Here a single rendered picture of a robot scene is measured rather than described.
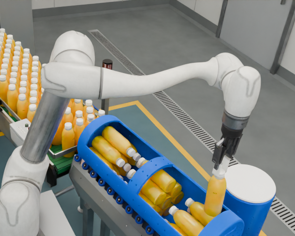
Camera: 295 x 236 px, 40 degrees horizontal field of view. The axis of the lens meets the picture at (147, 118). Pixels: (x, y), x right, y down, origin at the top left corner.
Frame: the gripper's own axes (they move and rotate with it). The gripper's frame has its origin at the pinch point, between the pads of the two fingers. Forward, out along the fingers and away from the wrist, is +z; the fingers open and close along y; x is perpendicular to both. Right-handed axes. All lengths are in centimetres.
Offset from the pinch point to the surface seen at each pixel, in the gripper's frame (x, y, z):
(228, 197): 10, 32, 45
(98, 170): 56, -15, 38
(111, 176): 46, -15, 34
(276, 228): 13, 132, 145
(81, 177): 73, -14, 57
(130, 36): 351, 254, 146
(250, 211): -2, 37, 48
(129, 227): 31, -14, 57
